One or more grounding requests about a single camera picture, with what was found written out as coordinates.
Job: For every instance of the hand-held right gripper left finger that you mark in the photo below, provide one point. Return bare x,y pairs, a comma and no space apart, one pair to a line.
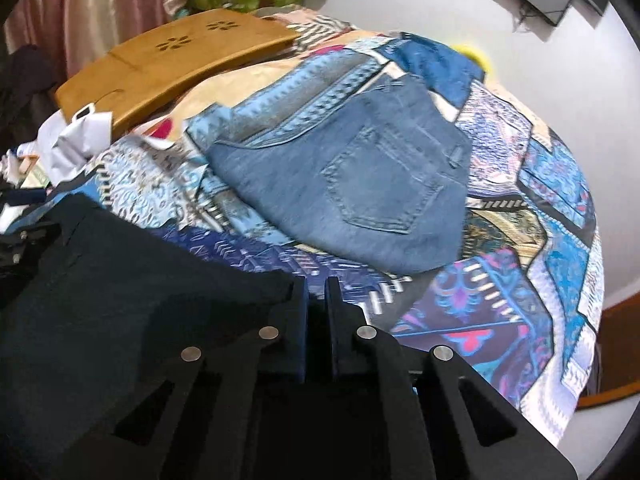
299,340

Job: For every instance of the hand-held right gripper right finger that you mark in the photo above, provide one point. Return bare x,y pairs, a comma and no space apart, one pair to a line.
332,340

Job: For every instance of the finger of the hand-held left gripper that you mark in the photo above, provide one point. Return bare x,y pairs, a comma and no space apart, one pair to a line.
25,250

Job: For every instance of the black pants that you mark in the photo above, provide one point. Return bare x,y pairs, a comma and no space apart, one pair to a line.
100,310

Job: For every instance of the dark hanging cloth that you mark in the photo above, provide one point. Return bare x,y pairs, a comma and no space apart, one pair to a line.
25,90

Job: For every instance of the folded blue jeans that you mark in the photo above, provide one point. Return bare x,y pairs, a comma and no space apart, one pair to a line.
380,180

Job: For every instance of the patchwork printed bedspread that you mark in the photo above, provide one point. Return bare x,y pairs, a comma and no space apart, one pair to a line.
525,240

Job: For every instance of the wooden lap desk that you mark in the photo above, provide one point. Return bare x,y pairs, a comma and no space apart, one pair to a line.
165,60

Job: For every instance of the pink curtain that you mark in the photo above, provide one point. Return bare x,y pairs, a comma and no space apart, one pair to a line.
105,5

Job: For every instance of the yellow object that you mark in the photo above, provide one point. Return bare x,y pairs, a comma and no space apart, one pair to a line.
474,54

